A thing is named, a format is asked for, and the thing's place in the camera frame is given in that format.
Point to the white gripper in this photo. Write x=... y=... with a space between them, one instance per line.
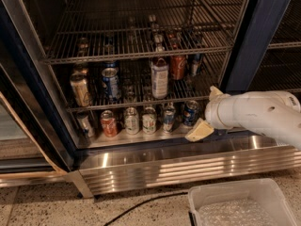
x=213 y=113

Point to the red coke can shelf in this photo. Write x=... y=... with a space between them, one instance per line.
x=177 y=67

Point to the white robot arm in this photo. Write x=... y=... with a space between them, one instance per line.
x=275 y=114

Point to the blue pepsi can bottom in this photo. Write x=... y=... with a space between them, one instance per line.
x=190 y=113

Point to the blue silver can bottom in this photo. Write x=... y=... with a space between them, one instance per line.
x=168 y=118

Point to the red coke can bottom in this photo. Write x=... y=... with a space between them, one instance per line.
x=108 y=122

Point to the blue pepsi can middle shelf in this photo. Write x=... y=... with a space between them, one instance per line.
x=110 y=81

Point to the stainless steel fridge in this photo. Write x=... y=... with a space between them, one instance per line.
x=102 y=164

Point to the silver can bottom left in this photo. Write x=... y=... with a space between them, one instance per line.
x=85 y=125

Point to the gold can middle shelf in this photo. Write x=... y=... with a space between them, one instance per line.
x=79 y=85

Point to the open fridge door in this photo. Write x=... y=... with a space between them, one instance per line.
x=31 y=149

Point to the tall white label bottle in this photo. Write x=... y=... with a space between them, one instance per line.
x=159 y=77

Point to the clear plastic bin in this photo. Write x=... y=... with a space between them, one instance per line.
x=257 y=202

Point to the middle wire shelf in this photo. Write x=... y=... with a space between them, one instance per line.
x=135 y=80

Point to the right compartment wire shelf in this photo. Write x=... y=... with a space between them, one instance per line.
x=280 y=67

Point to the upper wire shelf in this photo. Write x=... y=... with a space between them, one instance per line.
x=100 y=30

